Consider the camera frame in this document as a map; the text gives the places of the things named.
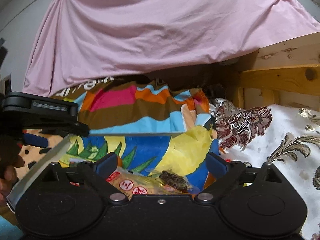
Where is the clear rice cracker packet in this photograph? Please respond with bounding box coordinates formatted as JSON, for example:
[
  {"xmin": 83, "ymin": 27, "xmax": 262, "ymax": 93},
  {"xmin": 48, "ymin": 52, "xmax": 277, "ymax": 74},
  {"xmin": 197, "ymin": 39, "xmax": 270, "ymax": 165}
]
[{"xmin": 106, "ymin": 166, "xmax": 178, "ymax": 199}]

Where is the colourful dinosaur storage box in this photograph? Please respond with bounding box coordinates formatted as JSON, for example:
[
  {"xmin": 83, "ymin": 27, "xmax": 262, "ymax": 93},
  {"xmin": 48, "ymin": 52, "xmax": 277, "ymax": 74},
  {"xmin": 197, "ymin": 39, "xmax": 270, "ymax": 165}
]
[{"xmin": 7, "ymin": 126, "xmax": 221, "ymax": 210}]

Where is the person's left hand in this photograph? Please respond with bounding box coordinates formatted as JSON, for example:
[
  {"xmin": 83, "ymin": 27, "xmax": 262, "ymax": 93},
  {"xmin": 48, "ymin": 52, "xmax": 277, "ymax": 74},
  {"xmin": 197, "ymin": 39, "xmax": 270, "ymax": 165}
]
[{"xmin": 1, "ymin": 138, "xmax": 24, "ymax": 207}]

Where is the dark seaweed snack packet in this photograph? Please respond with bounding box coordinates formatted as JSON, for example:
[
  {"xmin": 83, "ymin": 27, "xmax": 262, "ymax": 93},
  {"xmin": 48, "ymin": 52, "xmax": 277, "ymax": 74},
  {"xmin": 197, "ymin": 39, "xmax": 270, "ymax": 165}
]
[{"xmin": 159, "ymin": 171, "xmax": 189, "ymax": 193}]

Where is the colourful cartoon bed blanket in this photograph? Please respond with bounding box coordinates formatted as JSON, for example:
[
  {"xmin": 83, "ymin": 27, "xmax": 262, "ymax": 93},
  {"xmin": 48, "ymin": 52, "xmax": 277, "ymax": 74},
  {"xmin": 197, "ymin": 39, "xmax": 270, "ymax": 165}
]
[{"xmin": 0, "ymin": 76, "xmax": 216, "ymax": 240}]

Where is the white floral patterned quilt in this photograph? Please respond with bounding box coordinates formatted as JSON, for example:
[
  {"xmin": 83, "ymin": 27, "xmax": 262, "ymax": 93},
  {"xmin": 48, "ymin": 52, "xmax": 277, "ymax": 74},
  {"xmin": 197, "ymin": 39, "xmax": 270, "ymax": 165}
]
[{"xmin": 209, "ymin": 99, "xmax": 319, "ymax": 239}]

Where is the pink draped sheet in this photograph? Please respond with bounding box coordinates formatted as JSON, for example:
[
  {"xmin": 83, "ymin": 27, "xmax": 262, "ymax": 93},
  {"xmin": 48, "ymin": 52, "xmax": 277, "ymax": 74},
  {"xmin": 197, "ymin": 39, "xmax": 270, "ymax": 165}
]
[{"xmin": 23, "ymin": 0, "xmax": 319, "ymax": 96}]

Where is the wooden bed frame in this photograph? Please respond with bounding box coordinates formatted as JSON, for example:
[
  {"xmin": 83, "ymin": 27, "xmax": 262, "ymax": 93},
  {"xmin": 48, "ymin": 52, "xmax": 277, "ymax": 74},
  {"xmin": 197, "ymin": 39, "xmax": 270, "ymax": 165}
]
[{"xmin": 231, "ymin": 33, "xmax": 319, "ymax": 111}]

